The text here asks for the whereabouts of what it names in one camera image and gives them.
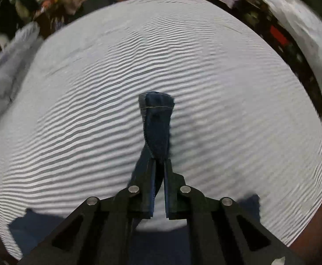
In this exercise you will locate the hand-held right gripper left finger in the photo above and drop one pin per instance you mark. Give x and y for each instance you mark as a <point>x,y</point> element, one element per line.
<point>152,198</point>

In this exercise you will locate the grey fluffy blanket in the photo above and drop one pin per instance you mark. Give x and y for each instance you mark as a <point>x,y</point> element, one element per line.
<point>1,82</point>

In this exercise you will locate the white printed cloth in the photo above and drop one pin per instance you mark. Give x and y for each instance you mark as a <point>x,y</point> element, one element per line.
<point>301,24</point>

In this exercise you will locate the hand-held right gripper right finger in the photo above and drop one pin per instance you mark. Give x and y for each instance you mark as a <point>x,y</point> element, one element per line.
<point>167,198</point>

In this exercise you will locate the dark blue jeans pants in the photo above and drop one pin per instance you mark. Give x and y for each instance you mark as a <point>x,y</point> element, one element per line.
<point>158,121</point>

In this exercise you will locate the grey white striped bed sheet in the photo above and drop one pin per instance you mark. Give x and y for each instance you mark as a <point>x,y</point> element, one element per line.
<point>94,88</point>

